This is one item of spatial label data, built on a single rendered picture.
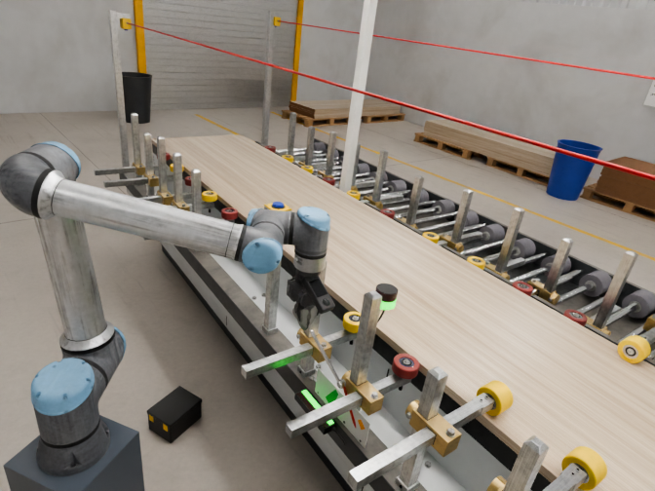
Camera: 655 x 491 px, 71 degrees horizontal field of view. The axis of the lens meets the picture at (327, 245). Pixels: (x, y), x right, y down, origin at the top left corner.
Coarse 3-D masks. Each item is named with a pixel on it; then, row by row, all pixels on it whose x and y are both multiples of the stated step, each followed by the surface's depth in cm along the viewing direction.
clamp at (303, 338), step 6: (300, 330) 154; (300, 336) 153; (306, 336) 151; (318, 336) 151; (300, 342) 154; (306, 342) 151; (312, 342) 148; (318, 348) 146; (330, 348) 147; (318, 354) 146; (330, 354) 149; (318, 360) 147; (324, 360) 148
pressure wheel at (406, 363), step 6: (402, 354) 142; (396, 360) 139; (402, 360) 140; (408, 360) 139; (414, 360) 140; (396, 366) 137; (402, 366) 137; (408, 366) 137; (414, 366) 137; (396, 372) 138; (402, 372) 136; (408, 372) 136; (414, 372) 136; (408, 378) 137
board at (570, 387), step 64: (256, 192) 255; (320, 192) 266; (384, 256) 202; (448, 256) 209; (384, 320) 158; (448, 320) 163; (512, 320) 168; (448, 384) 133; (512, 384) 136; (576, 384) 139; (640, 384) 143; (512, 448) 118; (640, 448) 119
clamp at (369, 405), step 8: (344, 376) 137; (352, 384) 133; (360, 384) 133; (368, 384) 134; (352, 392) 134; (360, 392) 131; (368, 392) 131; (376, 392) 131; (368, 400) 128; (376, 400) 128; (368, 408) 128; (376, 408) 130
